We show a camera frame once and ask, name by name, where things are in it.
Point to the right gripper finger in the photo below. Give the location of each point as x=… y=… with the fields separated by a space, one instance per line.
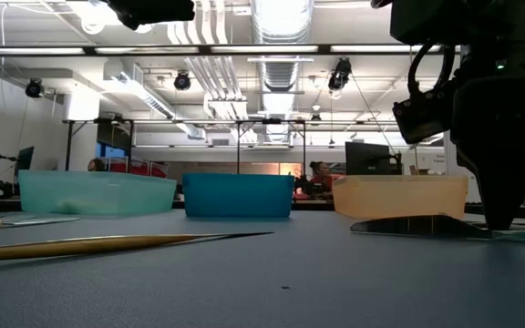
x=499 y=182

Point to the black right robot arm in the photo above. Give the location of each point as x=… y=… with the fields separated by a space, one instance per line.
x=463 y=23

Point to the black ceiling spotlight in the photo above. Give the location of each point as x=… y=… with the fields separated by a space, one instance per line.
x=182 y=81
x=33 y=88
x=337 y=81

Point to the cardboard box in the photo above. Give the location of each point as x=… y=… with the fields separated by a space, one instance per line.
x=419 y=171

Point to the orange plastic bin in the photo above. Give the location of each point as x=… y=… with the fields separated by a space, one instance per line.
x=399 y=196

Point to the black bar with light strips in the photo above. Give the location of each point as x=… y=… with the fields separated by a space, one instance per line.
x=262 y=49

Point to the person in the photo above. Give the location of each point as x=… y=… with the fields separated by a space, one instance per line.
x=322 y=180
x=94 y=165

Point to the light green plastic bin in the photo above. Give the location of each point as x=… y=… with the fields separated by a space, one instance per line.
x=107 y=191

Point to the small dark monitor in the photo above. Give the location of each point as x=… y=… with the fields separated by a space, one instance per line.
x=25 y=157

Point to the blue plastic bin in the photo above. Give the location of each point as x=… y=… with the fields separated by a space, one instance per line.
x=237 y=196

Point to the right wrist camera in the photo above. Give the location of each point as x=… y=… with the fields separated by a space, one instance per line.
x=422 y=118

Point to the white rectangular air duct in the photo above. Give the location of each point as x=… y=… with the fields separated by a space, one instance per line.
x=144 y=93

